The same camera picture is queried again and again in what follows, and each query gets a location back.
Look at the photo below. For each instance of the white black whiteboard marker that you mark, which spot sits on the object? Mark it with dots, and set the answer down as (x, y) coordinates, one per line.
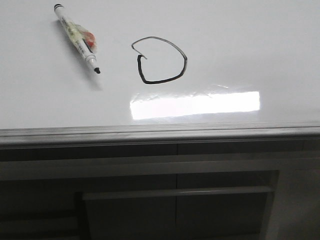
(76, 37)

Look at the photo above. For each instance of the white whiteboard with metal frame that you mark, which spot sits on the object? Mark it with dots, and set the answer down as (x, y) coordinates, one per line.
(171, 71)

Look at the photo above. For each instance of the grey table frame below board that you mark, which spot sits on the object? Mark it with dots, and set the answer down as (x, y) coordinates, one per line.
(229, 190)

